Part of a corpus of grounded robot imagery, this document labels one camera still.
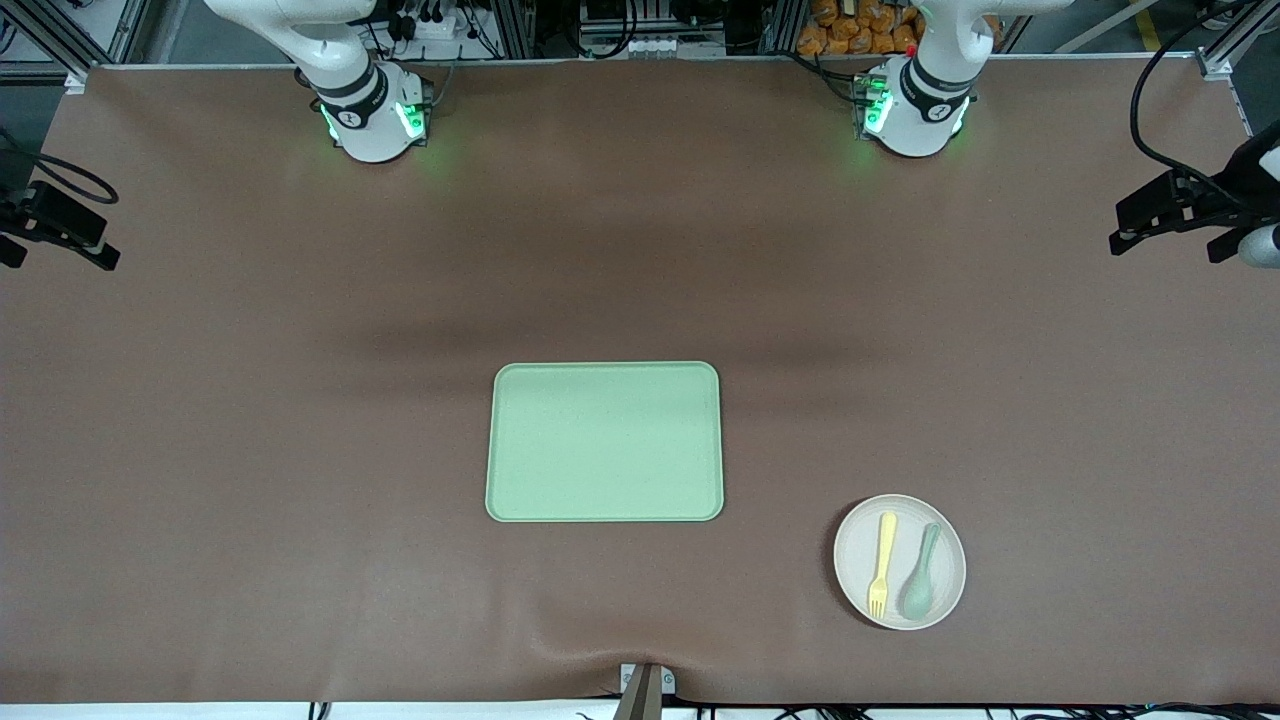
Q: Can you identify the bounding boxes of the white socket strip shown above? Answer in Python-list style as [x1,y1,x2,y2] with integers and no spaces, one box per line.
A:
[580,35,669,58]

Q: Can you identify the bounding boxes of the white power strip with plugs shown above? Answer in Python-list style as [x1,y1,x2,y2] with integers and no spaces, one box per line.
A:
[390,8,473,43]

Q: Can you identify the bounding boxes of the round beige plate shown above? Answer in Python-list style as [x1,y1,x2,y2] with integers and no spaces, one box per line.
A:
[833,494,968,632]

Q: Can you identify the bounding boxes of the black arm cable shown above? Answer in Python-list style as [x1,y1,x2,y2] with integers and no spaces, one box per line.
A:
[1129,0,1251,201]
[0,128,120,207]

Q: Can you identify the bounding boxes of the bag of orange snacks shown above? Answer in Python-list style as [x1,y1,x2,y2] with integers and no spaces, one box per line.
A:
[797,0,1003,57]

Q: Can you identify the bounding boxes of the aluminium frame post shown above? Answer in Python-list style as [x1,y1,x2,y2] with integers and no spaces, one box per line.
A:
[1195,0,1280,81]
[0,0,151,93]
[488,0,537,59]
[758,0,806,56]

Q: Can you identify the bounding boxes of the yellow plastic fork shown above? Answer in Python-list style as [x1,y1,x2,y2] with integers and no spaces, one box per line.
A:
[868,512,899,620]

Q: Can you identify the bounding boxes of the pale green plastic spoon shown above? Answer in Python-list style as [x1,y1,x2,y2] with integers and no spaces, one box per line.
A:
[900,523,943,620]

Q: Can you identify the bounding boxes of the metal clamp bracket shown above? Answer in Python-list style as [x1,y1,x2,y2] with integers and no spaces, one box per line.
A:
[618,662,677,720]

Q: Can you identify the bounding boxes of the brown table cover mat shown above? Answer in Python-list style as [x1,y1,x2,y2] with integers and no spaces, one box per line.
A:
[0,60,1280,706]

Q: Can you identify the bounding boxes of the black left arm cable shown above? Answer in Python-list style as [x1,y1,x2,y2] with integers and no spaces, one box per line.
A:
[1129,0,1251,201]

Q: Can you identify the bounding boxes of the light green rectangular tray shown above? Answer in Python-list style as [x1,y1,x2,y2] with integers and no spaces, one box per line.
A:
[485,361,725,523]

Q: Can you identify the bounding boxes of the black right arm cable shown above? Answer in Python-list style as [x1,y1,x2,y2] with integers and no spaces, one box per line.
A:
[0,128,120,207]

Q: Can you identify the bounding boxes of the black base power cable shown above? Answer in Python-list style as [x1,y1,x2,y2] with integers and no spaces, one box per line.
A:
[780,50,863,103]

